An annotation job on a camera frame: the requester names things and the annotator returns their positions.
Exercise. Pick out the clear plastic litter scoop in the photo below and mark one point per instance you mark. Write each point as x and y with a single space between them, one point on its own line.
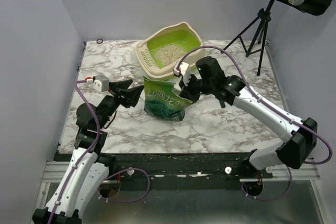
166 144

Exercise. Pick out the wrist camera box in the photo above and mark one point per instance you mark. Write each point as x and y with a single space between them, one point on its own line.
100 83
182 70

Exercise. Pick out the green and beige litter box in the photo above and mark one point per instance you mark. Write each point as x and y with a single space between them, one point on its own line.
181 34

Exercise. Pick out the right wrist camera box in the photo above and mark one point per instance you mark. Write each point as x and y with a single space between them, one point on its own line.
182 70

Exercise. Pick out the clean litter pile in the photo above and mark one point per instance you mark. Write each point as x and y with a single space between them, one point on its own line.
168 54

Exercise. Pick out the green cat litter bag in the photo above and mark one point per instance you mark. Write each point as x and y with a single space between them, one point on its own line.
162 100

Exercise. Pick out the black tripod stand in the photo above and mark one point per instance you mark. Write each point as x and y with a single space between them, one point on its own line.
258 41

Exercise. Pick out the black mounting rail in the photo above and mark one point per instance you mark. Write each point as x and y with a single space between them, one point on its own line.
181 171

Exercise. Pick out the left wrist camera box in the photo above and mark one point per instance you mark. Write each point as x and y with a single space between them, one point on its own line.
100 83

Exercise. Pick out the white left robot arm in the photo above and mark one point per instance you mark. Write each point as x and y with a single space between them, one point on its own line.
88 166

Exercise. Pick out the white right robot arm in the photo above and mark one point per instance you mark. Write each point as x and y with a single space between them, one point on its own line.
297 140

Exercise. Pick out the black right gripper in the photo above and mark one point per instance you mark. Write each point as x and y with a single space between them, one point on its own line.
192 85

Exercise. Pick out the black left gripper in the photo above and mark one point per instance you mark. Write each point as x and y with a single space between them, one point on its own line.
131 95

